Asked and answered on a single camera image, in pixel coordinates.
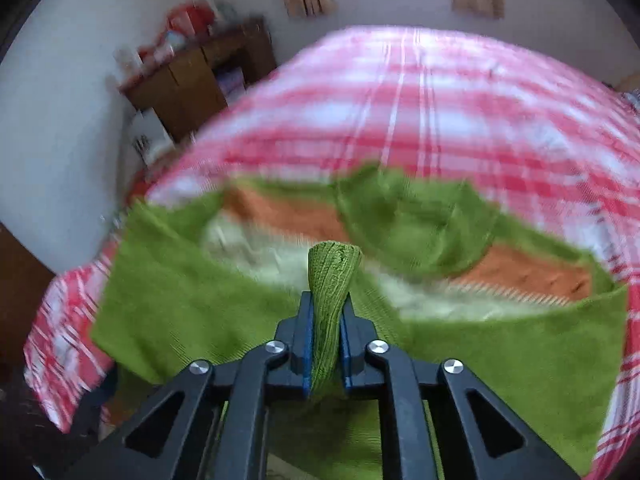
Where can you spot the green knit sweater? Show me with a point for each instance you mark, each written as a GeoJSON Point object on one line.
{"type": "Point", "coordinates": [200, 310]}

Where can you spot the stacked boxes under desk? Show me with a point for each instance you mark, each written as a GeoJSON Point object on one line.
{"type": "Point", "coordinates": [230, 82]}

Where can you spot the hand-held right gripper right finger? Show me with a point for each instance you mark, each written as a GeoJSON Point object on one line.
{"type": "Point", "coordinates": [345, 355]}

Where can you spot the white paper bag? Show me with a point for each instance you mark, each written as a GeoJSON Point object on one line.
{"type": "Point", "coordinates": [147, 137]}

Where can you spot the red plaid bed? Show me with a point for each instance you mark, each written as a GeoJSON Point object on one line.
{"type": "Point", "coordinates": [425, 110]}

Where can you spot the red gift bag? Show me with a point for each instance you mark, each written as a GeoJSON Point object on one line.
{"type": "Point", "coordinates": [187, 17]}

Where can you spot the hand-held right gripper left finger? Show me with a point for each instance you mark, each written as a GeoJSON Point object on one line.
{"type": "Point", "coordinates": [307, 345]}

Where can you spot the brown wooden desk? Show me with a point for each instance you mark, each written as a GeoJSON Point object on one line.
{"type": "Point", "coordinates": [190, 85]}

